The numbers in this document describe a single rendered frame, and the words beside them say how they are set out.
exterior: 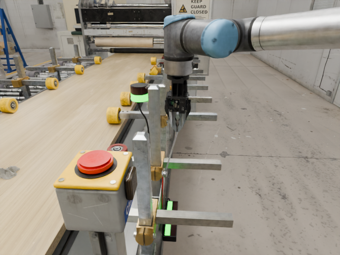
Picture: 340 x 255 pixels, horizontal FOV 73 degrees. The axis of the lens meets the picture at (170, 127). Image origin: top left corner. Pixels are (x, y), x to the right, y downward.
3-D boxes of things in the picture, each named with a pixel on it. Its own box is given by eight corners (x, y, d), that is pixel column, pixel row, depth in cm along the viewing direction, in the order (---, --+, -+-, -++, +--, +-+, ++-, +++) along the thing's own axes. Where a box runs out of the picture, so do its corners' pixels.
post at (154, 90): (162, 195, 97) (159, 83, 76) (161, 201, 94) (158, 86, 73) (153, 195, 97) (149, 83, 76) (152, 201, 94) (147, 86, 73)
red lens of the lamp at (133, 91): (150, 89, 78) (150, 83, 77) (147, 94, 73) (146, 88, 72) (132, 89, 79) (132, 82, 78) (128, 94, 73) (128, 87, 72)
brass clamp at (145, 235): (160, 210, 77) (160, 198, 75) (155, 246, 65) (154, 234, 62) (141, 209, 77) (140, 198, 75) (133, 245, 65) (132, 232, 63)
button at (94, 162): (118, 161, 29) (117, 149, 28) (108, 181, 25) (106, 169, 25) (87, 160, 29) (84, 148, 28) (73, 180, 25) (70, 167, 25)
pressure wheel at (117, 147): (131, 165, 99) (129, 142, 94) (126, 177, 92) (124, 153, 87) (113, 165, 100) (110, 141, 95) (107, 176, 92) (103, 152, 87)
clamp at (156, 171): (165, 161, 98) (164, 151, 96) (161, 181, 86) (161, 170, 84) (152, 160, 98) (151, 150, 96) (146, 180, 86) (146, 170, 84)
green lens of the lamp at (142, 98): (150, 96, 80) (150, 90, 79) (147, 102, 74) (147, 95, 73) (133, 96, 80) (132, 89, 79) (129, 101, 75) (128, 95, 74)
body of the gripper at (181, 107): (165, 115, 74) (164, 77, 69) (167, 105, 82) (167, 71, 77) (188, 115, 74) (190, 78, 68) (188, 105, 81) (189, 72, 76)
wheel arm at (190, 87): (207, 88, 156) (208, 83, 155) (208, 90, 153) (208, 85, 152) (134, 87, 159) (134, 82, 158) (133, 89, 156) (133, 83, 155)
